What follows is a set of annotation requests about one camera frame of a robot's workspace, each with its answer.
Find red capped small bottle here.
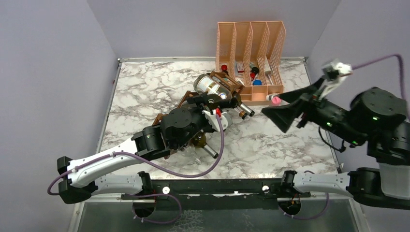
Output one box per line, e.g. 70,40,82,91
221,64,229,75

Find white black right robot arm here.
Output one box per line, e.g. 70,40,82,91
262,78,410,210

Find brown wooden wine rack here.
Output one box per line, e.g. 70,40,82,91
152,71,246,151

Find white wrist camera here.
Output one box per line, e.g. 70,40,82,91
320,59,352,99
202,109,233,132

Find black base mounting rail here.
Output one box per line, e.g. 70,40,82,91
120,178,310,210

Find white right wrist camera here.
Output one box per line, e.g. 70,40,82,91
320,59,352,99

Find green bottle silver cap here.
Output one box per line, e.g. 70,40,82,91
190,131,219,159

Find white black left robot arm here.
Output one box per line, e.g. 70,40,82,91
52,91,239,204

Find peach plastic file organizer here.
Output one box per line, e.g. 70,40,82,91
215,21,286,105

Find pink capped small bottle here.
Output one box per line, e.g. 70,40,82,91
271,96,282,106

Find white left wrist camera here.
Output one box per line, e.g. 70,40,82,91
202,109,233,132

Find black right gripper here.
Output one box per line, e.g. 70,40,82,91
260,74,366,146

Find blue bottle cap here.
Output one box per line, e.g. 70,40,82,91
252,79,262,86

